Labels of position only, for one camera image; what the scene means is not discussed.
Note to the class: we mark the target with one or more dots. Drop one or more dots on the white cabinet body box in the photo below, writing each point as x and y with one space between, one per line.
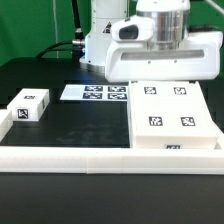
173 140

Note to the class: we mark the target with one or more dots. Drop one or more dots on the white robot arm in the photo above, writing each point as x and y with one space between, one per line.
105 13

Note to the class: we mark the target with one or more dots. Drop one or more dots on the white marker sheet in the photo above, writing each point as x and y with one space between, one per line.
75 92

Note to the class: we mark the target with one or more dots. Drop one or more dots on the small white cabinet top block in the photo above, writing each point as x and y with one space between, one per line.
29 104

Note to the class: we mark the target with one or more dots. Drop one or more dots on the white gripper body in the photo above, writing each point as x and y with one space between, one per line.
159 47

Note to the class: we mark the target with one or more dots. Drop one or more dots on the white U-shaped fence frame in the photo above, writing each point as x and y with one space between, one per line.
67 140

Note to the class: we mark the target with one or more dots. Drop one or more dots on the white cabinet door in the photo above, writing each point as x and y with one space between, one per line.
147 110
186 111

